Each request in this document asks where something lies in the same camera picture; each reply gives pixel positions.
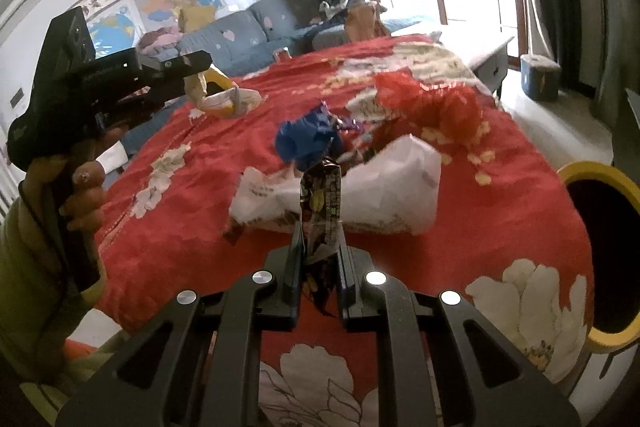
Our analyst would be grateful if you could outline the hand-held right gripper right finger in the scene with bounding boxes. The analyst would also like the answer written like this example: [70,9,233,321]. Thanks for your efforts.
[336,227,583,427]

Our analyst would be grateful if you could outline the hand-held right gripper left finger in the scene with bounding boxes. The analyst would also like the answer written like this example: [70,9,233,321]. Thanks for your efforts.
[55,222,307,427]

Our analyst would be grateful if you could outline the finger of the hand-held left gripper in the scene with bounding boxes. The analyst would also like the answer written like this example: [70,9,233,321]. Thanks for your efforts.
[116,76,190,124]
[134,49,214,80]

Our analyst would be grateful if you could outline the dark glossy snack wrapper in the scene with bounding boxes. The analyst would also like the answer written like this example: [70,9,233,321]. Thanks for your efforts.
[299,157,346,318]

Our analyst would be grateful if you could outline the white plastic bag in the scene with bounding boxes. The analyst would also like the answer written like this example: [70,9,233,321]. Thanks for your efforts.
[230,134,443,235]

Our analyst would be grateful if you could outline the blue plastic bag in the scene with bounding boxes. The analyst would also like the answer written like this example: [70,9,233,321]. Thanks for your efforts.
[274,103,346,170]

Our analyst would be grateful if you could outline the red plastic bag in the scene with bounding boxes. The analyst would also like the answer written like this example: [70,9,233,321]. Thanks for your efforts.
[372,72,483,142]

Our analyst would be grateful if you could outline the yellow-rimmed black bin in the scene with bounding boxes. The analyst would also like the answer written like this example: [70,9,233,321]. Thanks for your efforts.
[557,162,640,353]

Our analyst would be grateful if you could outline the person's left forearm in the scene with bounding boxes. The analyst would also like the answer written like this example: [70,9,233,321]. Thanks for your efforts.
[0,192,108,388]

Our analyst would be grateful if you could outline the person's left hand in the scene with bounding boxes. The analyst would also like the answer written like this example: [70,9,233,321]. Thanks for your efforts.
[20,156,108,268]

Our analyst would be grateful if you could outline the pink clothes pile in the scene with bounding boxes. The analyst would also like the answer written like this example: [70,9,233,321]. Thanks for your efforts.
[137,26,181,55]

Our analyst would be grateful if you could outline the yellow snack bag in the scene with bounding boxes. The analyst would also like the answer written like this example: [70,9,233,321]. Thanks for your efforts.
[185,64,263,118]

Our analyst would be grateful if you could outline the blue patterned sofa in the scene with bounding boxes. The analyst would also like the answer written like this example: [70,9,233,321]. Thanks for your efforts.
[122,0,441,158]

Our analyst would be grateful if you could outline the world map poster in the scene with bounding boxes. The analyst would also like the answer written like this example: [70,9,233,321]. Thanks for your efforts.
[85,2,138,58]

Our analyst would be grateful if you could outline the red floral blanket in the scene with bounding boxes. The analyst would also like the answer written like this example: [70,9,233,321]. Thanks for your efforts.
[95,34,596,427]

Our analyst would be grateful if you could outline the purple candy wrapper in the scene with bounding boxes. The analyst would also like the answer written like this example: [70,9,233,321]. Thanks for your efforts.
[335,114,366,132]

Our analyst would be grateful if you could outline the brown paper bag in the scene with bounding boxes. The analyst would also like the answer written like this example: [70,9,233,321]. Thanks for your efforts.
[345,2,391,40]

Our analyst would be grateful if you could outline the blue storage stool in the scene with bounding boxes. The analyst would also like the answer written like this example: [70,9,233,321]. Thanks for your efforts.
[520,53,562,102]

